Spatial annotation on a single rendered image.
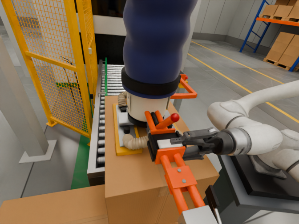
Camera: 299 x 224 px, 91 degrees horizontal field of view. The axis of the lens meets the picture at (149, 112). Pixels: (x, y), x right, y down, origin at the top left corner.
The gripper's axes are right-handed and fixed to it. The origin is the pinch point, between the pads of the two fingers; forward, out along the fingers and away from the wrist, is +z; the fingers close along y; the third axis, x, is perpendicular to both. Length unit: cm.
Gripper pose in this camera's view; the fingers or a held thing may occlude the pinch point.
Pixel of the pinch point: (167, 148)
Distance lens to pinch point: 45.1
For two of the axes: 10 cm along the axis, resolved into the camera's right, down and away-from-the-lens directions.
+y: -1.2, 8.0, 5.9
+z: -9.7, 0.4, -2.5
